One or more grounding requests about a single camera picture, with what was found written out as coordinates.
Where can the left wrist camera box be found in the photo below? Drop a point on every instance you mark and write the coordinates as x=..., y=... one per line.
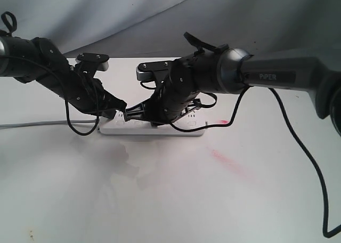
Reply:
x=93, y=62

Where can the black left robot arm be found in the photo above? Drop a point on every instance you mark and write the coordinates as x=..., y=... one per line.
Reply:
x=40, y=60

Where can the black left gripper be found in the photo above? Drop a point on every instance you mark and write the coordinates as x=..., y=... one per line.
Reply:
x=84, y=93

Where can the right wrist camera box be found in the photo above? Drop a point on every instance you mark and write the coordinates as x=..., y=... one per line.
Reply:
x=153, y=71

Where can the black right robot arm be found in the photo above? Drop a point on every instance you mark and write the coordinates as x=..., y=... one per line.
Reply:
x=221, y=69

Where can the white five-outlet power strip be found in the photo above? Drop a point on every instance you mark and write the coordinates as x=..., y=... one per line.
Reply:
x=118, y=126

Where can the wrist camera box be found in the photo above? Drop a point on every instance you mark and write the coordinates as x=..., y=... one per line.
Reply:
x=153, y=71
x=93, y=62

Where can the grey backdrop cloth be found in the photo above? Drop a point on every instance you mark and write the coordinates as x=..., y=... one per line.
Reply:
x=155, y=28

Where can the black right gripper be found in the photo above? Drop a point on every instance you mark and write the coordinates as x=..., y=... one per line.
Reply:
x=164, y=106

